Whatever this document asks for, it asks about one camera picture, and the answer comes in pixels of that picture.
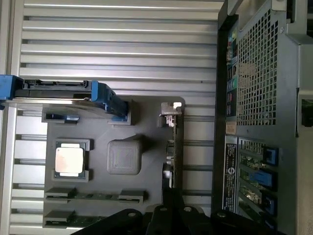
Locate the blue expansion slot clip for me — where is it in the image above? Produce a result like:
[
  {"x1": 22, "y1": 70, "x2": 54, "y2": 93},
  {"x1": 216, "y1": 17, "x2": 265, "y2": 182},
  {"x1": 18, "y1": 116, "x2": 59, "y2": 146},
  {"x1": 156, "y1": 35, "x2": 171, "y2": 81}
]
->
[
  {"x1": 264, "y1": 195, "x2": 278, "y2": 214},
  {"x1": 264, "y1": 146, "x2": 280, "y2": 164},
  {"x1": 251, "y1": 169, "x2": 279, "y2": 189}
]

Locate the black label sticker with print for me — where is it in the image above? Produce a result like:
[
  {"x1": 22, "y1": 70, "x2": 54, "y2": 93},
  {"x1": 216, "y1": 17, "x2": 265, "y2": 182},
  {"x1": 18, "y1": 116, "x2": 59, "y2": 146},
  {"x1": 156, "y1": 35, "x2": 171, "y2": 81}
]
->
[{"x1": 224, "y1": 136, "x2": 237, "y2": 214}]

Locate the green RAM stick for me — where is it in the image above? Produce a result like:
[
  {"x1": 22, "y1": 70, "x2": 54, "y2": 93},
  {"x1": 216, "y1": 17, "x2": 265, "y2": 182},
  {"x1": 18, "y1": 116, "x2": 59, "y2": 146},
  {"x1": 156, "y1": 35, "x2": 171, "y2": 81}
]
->
[
  {"x1": 45, "y1": 191, "x2": 145, "y2": 202},
  {"x1": 44, "y1": 213, "x2": 110, "y2": 226}
]

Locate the silver CPU chip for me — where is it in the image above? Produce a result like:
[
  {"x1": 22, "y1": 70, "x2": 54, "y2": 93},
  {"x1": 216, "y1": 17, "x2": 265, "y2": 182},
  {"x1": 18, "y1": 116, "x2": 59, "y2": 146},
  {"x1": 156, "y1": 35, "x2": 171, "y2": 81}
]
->
[{"x1": 54, "y1": 144, "x2": 85, "y2": 177}]

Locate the gray printed parts rack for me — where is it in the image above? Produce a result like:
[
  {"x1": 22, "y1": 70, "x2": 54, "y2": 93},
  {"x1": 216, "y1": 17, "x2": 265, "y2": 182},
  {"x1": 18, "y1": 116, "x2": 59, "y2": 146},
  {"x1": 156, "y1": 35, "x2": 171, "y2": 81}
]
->
[{"x1": 42, "y1": 95, "x2": 187, "y2": 235}]

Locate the hard disk in blue caddy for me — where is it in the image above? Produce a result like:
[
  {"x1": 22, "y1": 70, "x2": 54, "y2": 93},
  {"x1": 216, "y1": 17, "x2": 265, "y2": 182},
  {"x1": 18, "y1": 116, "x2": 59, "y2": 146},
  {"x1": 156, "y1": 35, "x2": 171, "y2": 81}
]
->
[{"x1": 0, "y1": 74, "x2": 128, "y2": 121}]

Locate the black open PC case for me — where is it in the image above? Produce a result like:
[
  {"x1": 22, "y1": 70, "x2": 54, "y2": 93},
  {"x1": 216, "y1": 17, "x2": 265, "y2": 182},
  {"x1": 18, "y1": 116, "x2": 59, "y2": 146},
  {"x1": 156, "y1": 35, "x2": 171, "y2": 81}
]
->
[{"x1": 210, "y1": 0, "x2": 313, "y2": 235}]

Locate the graphics card with metal bracket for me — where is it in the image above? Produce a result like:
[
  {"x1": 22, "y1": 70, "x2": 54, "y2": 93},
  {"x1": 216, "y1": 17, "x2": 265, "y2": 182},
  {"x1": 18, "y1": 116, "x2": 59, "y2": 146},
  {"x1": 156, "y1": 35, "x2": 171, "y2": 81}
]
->
[{"x1": 156, "y1": 101, "x2": 184, "y2": 189}]

